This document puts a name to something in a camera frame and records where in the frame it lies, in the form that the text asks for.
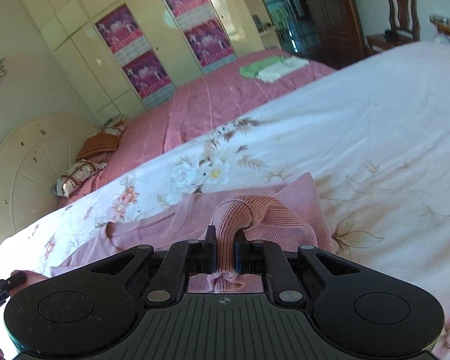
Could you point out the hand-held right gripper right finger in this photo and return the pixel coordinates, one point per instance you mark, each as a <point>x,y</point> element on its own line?
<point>240,251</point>

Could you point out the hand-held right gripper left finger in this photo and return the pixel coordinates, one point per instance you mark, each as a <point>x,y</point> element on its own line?
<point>210,251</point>

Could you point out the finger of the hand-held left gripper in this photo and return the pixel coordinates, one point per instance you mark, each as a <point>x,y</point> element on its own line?
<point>15,279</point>

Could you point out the pink sweater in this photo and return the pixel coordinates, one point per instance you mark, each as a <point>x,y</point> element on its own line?
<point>285,210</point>

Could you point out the cream round headboard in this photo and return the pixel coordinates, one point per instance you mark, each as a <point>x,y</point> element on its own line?
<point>22,165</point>

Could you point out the brown patterned pillow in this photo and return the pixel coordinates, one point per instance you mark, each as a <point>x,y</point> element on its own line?
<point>77,178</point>

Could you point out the pink bedspread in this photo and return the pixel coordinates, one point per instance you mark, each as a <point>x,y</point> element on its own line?
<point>217,101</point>

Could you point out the orange pillow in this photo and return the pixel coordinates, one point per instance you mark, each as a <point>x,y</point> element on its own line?
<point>97,144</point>

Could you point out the white floral bed sheet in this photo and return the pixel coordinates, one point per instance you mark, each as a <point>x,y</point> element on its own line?
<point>360,138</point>

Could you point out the green folded cloth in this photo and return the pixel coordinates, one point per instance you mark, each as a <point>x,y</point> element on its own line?
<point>251,70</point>

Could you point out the white folded cloth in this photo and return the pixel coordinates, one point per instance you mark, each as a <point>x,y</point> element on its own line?
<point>281,68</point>

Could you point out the cream wardrobe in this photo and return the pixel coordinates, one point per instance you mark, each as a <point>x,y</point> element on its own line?
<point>78,45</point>

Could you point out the brown wooden door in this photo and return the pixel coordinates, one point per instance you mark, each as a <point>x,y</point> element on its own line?
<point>330,18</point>

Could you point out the dark wooden chair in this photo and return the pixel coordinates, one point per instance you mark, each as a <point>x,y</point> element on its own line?
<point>397,7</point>

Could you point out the white round object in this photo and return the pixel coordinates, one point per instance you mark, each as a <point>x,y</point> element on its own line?
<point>442,38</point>

